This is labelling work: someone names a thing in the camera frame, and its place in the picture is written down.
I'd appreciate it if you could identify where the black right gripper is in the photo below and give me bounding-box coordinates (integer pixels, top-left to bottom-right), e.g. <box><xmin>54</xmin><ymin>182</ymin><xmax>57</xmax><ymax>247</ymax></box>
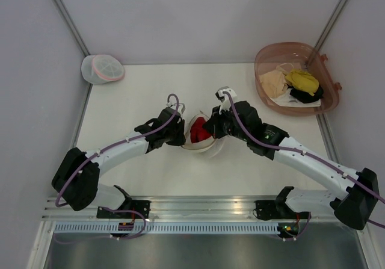
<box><xmin>203</xmin><ymin>104</ymin><xmax>250</xmax><ymax>142</ymax></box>

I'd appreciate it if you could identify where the red bra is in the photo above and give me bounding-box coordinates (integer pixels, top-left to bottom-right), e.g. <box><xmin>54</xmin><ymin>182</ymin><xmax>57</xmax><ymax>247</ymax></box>
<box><xmin>190</xmin><ymin>117</ymin><xmax>211</xmax><ymax>143</ymax></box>

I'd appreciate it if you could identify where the beige round mesh laundry bag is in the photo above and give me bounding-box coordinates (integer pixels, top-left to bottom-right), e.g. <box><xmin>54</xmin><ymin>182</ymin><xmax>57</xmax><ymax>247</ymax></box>
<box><xmin>182</xmin><ymin>111</ymin><xmax>226</xmax><ymax>158</ymax></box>

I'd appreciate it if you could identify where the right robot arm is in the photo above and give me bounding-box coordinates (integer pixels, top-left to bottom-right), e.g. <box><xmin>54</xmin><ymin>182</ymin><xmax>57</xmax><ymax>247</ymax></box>
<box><xmin>203</xmin><ymin>101</ymin><xmax>380</xmax><ymax>230</ymax></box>

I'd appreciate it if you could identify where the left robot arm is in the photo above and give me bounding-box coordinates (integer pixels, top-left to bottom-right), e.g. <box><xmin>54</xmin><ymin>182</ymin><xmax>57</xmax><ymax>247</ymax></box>
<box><xmin>52</xmin><ymin>104</ymin><xmax>186</xmax><ymax>218</ymax></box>

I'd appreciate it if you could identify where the beige bra in basket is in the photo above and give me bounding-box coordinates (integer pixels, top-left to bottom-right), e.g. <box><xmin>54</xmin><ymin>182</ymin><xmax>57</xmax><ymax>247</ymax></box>
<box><xmin>259</xmin><ymin>63</ymin><xmax>295</xmax><ymax>99</ymax></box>

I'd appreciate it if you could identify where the white pink-trimmed mesh laundry bag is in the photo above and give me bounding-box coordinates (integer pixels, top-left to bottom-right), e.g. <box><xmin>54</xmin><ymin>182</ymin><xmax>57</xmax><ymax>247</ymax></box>
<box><xmin>81</xmin><ymin>54</ymin><xmax>126</xmax><ymax>85</ymax></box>

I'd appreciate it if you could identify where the white garment in basket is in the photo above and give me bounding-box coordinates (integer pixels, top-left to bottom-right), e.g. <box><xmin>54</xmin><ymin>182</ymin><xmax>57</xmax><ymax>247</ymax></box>
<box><xmin>271</xmin><ymin>88</ymin><xmax>321</xmax><ymax>108</ymax></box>

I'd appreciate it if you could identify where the translucent pink plastic basket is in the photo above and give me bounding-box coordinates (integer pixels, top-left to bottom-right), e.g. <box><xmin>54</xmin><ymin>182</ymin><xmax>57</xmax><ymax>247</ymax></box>
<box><xmin>254</xmin><ymin>42</ymin><xmax>342</xmax><ymax>116</ymax></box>

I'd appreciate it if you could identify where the black garment in basket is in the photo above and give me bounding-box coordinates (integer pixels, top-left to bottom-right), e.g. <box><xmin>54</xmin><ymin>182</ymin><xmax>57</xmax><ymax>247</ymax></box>
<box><xmin>290</xmin><ymin>86</ymin><xmax>324</xmax><ymax>104</ymax></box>

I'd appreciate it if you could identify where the yellow garment in basket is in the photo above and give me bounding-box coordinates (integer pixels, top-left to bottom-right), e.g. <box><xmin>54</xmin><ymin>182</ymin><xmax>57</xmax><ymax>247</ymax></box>
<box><xmin>285</xmin><ymin>70</ymin><xmax>319</xmax><ymax>96</ymax></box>

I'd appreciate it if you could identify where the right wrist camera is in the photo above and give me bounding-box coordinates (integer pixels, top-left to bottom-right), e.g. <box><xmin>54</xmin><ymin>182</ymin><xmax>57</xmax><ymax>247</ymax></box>
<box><xmin>215</xmin><ymin>86</ymin><xmax>238</xmax><ymax>114</ymax></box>

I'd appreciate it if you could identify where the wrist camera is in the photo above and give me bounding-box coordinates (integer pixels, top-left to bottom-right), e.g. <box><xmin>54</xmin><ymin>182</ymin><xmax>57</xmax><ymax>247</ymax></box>
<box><xmin>215</xmin><ymin>86</ymin><xmax>238</xmax><ymax>114</ymax></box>
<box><xmin>166</xmin><ymin>102</ymin><xmax>185</xmax><ymax>117</ymax></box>

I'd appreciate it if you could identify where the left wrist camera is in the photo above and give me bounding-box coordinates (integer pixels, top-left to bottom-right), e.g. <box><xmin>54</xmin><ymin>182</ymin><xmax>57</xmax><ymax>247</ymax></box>
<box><xmin>166</xmin><ymin>102</ymin><xmax>185</xmax><ymax>117</ymax></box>

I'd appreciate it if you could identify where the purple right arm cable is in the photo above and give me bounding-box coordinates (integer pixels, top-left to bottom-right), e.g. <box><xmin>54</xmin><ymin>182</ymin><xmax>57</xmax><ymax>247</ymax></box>
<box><xmin>222</xmin><ymin>91</ymin><xmax>385</xmax><ymax>243</ymax></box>

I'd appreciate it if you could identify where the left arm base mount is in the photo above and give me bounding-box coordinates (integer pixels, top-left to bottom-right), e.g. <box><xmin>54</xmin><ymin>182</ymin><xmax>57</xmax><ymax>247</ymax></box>
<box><xmin>91</xmin><ymin>184</ymin><xmax>150</xmax><ymax>219</ymax></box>

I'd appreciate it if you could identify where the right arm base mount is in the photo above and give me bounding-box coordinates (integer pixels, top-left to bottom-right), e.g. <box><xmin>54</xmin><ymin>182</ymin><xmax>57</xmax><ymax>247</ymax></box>
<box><xmin>254</xmin><ymin>186</ymin><xmax>309</xmax><ymax>221</ymax></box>

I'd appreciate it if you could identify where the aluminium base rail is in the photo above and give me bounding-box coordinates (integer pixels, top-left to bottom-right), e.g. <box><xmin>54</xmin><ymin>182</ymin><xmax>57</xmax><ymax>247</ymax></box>
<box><xmin>42</xmin><ymin>195</ymin><xmax>347</xmax><ymax>221</ymax></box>

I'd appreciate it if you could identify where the white slotted cable duct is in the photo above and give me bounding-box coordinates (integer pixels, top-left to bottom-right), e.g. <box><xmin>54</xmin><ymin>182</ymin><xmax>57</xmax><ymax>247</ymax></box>
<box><xmin>54</xmin><ymin>221</ymin><xmax>280</xmax><ymax>235</ymax></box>

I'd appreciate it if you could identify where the right aluminium frame post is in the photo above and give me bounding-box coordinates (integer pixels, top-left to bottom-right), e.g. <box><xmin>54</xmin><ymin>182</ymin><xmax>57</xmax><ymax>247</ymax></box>
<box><xmin>314</xmin><ymin>0</ymin><xmax>350</xmax><ymax>53</ymax></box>

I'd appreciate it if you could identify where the aluminium frame post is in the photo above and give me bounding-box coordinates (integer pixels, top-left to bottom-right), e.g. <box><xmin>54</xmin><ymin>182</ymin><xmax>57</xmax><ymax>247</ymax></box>
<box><xmin>314</xmin><ymin>0</ymin><xmax>350</xmax><ymax>53</ymax></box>
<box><xmin>51</xmin><ymin>0</ymin><xmax>90</xmax><ymax>57</ymax></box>

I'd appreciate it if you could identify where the left aluminium frame post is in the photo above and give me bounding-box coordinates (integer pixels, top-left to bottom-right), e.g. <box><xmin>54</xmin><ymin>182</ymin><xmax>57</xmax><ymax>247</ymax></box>
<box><xmin>51</xmin><ymin>0</ymin><xmax>90</xmax><ymax>57</ymax></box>

